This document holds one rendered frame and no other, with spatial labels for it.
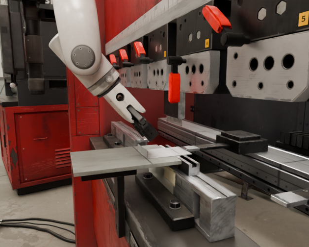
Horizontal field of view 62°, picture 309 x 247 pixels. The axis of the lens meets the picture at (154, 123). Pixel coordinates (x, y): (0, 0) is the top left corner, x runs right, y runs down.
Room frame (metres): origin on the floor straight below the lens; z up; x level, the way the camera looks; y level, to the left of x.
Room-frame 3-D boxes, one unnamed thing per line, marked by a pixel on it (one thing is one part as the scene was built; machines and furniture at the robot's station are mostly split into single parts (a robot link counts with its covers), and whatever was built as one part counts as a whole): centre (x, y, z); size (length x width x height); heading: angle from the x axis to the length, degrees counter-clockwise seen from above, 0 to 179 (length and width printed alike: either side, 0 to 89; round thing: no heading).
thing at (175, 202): (0.57, -0.05, 0.91); 0.03 x 0.03 x 0.02
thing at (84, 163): (0.67, 0.09, 1.00); 0.26 x 0.18 x 0.01; 110
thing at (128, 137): (1.24, 0.14, 0.92); 0.50 x 0.06 x 0.10; 20
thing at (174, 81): (0.56, -0.05, 1.20); 0.04 x 0.02 x 0.10; 110
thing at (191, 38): (0.56, -0.11, 1.26); 0.15 x 0.09 x 0.17; 20
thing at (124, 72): (1.12, 0.09, 1.26); 0.15 x 0.09 x 0.17; 20
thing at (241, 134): (0.78, -0.21, 1.01); 0.26 x 0.12 x 0.05; 110
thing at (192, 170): (0.70, -0.06, 0.99); 0.20 x 0.03 x 0.03; 20
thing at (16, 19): (1.66, 0.86, 1.42); 0.45 x 0.12 x 0.36; 25
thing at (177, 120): (0.72, -0.05, 1.13); 0.10 x 0.02 x 0.10; 20
